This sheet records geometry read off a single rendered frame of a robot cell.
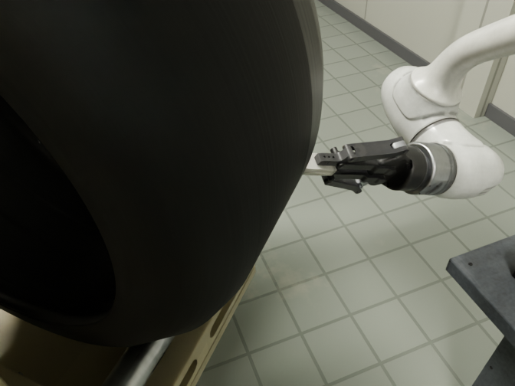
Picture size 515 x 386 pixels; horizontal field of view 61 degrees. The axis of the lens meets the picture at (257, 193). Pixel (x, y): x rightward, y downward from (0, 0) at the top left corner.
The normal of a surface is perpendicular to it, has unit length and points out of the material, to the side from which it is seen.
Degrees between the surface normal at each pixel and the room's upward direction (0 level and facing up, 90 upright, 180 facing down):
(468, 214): 0
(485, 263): 0
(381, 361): 0
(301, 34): 72
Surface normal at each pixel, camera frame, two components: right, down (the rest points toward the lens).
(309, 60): 0.89, 0.08
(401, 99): -0.90, 0.00
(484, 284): -0.04, -0.73
